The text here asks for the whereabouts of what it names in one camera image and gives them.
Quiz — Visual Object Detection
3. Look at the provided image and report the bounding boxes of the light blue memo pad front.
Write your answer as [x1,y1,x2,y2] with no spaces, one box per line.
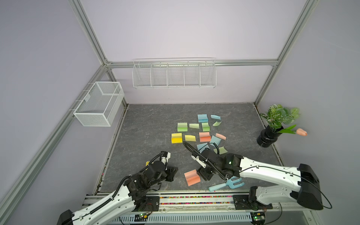
[196,142,210,153]

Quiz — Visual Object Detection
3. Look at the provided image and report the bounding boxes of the light green memo pad front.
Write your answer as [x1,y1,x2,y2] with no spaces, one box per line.
[177,122,188,132]

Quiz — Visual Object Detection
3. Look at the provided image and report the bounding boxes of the white wire shelf basket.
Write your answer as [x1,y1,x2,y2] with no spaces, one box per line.
[132,58,217,89]

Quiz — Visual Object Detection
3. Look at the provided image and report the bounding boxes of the pink artificial tulip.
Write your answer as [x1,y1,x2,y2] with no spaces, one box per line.
[277,125,308,137]

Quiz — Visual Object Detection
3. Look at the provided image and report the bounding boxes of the salmon memo pad front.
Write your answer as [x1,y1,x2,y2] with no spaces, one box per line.
[199,132,212,142]

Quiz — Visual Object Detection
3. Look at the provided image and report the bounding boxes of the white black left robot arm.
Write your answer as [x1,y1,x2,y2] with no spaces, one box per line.
[57,161,178,225]

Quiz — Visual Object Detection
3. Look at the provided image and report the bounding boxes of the light blue memo pad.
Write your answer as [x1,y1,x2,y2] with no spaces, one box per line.
[197,114,209,123]
[196,142,210,153]

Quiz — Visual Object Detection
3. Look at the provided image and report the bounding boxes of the torn light green page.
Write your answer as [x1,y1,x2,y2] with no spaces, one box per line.
[213,147,228,155]
[189,123,200,129]
[213,121,222,127]

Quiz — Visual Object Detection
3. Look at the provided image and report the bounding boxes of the torn yellow page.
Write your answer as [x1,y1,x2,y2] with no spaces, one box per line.
[185,135,197,142]

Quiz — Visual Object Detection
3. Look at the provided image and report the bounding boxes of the torn light blue page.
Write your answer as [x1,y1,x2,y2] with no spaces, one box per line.
[211,115,221,120]
[210,136,222,146]

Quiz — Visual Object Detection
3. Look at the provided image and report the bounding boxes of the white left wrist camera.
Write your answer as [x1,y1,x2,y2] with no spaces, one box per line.
[160,151,171,167]

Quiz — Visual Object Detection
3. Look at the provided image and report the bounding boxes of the light green memo pad small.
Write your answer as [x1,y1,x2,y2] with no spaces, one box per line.
[202,122,210,132]

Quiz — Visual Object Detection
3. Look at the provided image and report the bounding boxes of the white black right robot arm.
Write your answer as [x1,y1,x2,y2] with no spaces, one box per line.
[191,149,324,210]

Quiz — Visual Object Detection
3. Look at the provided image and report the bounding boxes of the white wire basket left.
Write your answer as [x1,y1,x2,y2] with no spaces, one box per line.
[69,81,125,127]

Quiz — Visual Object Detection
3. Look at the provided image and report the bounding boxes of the light blue toy fork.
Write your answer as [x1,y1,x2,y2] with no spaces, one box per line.
[208,176,245,192]

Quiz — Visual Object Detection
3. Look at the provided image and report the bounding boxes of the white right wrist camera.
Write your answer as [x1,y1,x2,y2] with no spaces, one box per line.
[191,155,206,168]

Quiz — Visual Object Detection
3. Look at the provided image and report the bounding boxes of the green artificial plant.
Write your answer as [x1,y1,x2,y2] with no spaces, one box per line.
[260,104,300,131]

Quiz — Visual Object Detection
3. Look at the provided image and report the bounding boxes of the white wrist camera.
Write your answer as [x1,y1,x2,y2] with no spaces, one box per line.
[191,155,206,168]
[160,151,171,167]

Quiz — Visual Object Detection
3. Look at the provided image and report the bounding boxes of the red memo pad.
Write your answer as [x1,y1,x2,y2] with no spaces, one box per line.
[184,170,201,186]

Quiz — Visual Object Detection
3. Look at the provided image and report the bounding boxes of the torn salmon page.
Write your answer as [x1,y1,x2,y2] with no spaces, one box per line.
[215,133,227,140]

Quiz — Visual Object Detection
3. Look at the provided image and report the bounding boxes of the black plant pot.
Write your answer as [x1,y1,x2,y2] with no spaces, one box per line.
[256,125,284,148]

